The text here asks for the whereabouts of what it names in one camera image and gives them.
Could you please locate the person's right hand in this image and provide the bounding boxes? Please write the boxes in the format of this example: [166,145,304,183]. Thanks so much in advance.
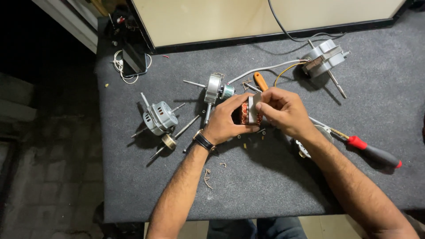
[255,87,320,141]

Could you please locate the person's left hand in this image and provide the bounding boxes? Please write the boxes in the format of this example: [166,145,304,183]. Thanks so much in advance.
[202,93,262,146]

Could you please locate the motor stator with copper windings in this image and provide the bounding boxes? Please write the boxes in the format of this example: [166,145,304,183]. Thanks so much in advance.
[240,92,264,126]

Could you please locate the silver fan motor with capacitor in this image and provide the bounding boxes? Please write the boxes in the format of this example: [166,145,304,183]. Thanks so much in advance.
[183,73,236,125]

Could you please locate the white motor end cover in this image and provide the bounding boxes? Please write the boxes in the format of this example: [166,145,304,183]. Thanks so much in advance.
[295,124,334,159]

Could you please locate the thin metal rod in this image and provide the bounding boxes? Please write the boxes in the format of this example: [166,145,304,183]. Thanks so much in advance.
[243,83,263,94]

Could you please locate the rotor shaft with brass gear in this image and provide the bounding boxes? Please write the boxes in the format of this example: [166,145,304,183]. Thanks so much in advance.
[149,114,201,161]

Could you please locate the gray vented fan motor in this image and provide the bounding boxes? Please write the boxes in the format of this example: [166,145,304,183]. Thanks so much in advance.
[130,92,186,139]

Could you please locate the gray felt table mat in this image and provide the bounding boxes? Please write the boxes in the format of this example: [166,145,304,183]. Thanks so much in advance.
[95,8,425,224]

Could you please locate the red and black screwdriver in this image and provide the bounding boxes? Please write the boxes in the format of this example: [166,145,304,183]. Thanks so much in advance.
[309,116,403,169]

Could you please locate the cream board with black edge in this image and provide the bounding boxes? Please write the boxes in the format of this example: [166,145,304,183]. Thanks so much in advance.
[128,0,414,55]

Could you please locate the black smartphone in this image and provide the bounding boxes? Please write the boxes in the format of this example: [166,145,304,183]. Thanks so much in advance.
[122,42,148,79]

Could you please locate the person's legs in jeans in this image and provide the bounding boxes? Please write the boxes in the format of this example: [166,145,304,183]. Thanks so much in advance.
[207,216,308,239]

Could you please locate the heap of small parts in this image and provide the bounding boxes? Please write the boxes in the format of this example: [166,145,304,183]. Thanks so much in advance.
[104,7,140,47]

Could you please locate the black strap wristwatch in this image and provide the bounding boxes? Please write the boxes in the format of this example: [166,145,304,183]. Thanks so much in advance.
[193,129,220,157]

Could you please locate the orange handled screwdriver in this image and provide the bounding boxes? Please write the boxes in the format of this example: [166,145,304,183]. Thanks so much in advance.
[253,72,269,92]

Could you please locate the yellow motor wire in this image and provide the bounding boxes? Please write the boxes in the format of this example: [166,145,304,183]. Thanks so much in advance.
[274,62,307,87]

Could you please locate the white motor wire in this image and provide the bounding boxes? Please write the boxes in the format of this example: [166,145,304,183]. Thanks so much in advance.
[227,59,310,85]

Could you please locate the long copper wire scrap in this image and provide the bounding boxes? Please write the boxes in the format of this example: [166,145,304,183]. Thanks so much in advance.
[203,168,213,190]

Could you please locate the silver fan motor with wires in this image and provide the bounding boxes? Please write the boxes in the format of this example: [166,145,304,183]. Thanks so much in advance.
[300,39,352,99]

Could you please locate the black power cable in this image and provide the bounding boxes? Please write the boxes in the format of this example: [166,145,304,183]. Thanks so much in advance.
[268,0,346,43]

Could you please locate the white charger cable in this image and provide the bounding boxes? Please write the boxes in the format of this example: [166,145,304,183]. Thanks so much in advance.
[113,50,153,85]

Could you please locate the white frame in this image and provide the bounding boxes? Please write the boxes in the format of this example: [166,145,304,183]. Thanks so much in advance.
[31,0,100,54]

